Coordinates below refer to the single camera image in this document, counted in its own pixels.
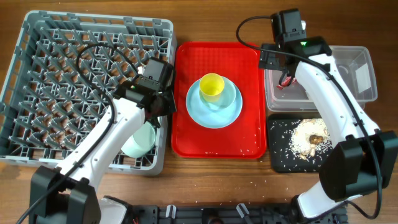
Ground red snack wrapper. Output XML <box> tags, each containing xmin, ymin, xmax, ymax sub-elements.
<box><xmin>276</xmin><ymin>77</ymin><xmax>297</xmax><ymax>90</ymax></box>

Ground green food bowl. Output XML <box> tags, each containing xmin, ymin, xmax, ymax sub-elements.
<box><xmin>121</xmin><ymin>122</ymin><xmax>156</xmax><ymax>158</ymax></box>

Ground yellow plastic cup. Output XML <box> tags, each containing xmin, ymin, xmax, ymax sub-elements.
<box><xmin>200</xmin><ymin>73</ymin><xmax>224</xmax><ymax>103</ymax></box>

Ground light blue plate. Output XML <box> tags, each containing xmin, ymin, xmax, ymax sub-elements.
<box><xmin>185</xmin><ymin>80</ymin><xmax>243</xmax><ymax>129</ymax></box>

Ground rice and mushroom leftovers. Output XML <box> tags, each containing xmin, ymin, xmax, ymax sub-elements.
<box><xmin>289</xmin><ymin>118</ymin><xmax>331</xmax><ymax>161</ymax></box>

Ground small green saucer bowl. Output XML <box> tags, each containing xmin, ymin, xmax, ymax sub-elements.
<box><xmin>200</xmin><ymin>79</ymin><xmax>236</xmax><ymax>110</ymax></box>

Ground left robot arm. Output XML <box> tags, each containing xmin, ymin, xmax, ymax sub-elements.
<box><xmin>27</xmin><ymin>57</ymin><xmax>176</xmax><ymax>223</ymax></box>

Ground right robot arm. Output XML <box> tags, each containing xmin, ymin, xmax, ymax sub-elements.
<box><xmin>259</xmin><ymin>9</ymin><xmax>397</xmax><ymax>223</ymax></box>

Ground grey plastic dishwasher rack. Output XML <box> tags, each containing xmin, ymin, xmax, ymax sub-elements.
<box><xmin>1</xmin><ymin>11</ymin><xmax>177</xmax><ymax>167</ymax></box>

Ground clear plastic storage bin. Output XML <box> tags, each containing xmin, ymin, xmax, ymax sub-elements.
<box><xmin>264</xmin><ymin>45</ymin><xmax>377</xmax><ymax>112</ymax></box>

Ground red plastic serving tray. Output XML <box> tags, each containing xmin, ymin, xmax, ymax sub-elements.
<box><xmin>171</xmin><ymin>42</ymin><xmax>266</xmax><ymax>159</ymax></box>

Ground black plastic tray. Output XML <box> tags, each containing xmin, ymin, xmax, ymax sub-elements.
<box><xmin>267</xmin><ymin>113</ymin><xmax>333</xmax><ymax>173</ymax></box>

